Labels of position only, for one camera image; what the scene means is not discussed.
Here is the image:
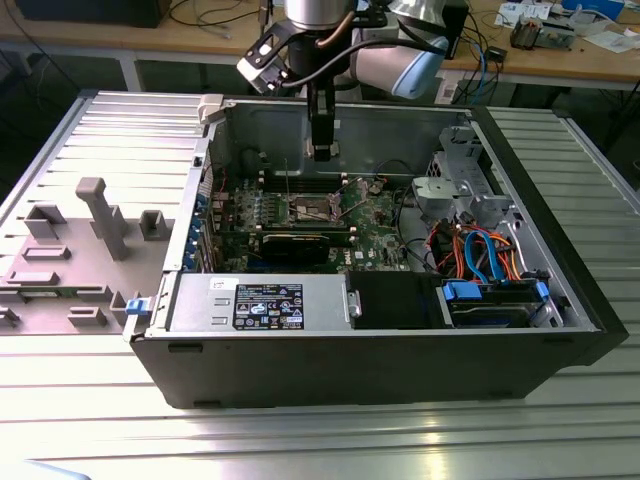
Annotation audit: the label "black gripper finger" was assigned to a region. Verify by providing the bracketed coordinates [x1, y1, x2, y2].
[309, 99, 335, 161]

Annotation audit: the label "silver CPU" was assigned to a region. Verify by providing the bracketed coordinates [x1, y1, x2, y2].
[302, 141, 342, 162]

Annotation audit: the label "metal CPU socket cover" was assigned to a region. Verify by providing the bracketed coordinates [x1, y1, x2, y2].
[333, 177, 370, 221]

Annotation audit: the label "black RAM slot bank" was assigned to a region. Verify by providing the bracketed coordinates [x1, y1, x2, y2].
[261, 221, 354, 247]
[262, 171, 350, 194]

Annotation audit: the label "CPU socket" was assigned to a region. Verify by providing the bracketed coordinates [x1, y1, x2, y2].
[282, 192, 346, 226]

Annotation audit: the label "blue expansion slot retainer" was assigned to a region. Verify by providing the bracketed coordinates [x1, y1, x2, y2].
[182, 192, 209, 274]

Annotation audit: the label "wooden desk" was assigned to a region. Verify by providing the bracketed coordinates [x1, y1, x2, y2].
[0, 0, 640, 94]

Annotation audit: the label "beige case latch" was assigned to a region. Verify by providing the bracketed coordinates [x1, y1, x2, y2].
[196, 93, 225, 125]

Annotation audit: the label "black graphics card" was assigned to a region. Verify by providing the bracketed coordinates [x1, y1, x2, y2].
[259, 231, 332, 266]

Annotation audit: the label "green motherboard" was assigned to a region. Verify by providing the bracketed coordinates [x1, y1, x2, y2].
[209, 174, 416, 274]

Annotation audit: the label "silver metal drive cage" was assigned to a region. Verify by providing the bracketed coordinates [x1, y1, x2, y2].
[411, 124, 529, 236]

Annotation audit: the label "black tower computer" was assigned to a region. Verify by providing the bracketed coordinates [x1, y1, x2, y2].
[442, 0, 471, 61]

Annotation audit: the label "printed paper sheets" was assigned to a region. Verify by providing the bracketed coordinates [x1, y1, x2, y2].
[494, 1, 551, 29]

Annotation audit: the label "silver power supply unit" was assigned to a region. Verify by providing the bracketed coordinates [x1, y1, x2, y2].
[168, 273, 350, 335]

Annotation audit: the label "metal finned heatsink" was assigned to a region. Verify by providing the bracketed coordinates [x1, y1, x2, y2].
[508, 14, 544, 51]

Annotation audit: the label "large black box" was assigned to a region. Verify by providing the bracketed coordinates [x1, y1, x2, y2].
[13, 0, 174, 30]

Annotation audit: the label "black open PC case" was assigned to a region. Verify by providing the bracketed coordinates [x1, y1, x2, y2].
[122, 92, 630, 411]

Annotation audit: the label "hard disk in blue carrier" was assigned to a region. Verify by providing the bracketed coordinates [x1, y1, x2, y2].
[436, 278, 552, 330]

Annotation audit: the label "grey electronic device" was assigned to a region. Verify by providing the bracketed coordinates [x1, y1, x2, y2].
[539, 17, 576, 51]

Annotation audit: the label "grey parts rack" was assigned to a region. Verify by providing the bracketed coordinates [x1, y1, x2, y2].
[0, 177, 177, 337]

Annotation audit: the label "white paper sheets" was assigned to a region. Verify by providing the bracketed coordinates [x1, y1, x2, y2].
[582, 27, 640, 54]

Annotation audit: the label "copper coloured hose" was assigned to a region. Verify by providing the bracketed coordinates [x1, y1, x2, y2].
[319, 9, 355, 49]

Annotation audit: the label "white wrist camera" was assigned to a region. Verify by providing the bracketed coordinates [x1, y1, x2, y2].
[236, 22, 292, 95]

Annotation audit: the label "blue hanging cable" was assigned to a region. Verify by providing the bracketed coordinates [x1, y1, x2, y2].
[477, 44, 491, 109]

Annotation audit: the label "blue flat data wire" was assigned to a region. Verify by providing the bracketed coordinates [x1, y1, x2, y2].
[463, 228, 507, 285]

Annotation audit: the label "orange power wire bundle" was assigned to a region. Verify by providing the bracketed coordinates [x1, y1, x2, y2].
[432, 223, 524, 282]

